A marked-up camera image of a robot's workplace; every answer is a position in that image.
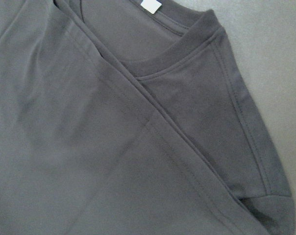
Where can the dark brown t-shirt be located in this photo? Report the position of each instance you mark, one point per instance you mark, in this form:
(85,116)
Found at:
(116,120)

